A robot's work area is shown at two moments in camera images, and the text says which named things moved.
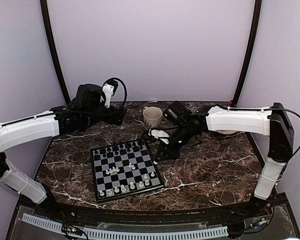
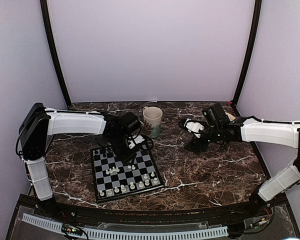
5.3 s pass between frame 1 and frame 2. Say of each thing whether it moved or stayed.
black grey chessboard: stayed
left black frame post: stayed
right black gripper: moved
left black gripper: moved
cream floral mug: stayed
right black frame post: stayed
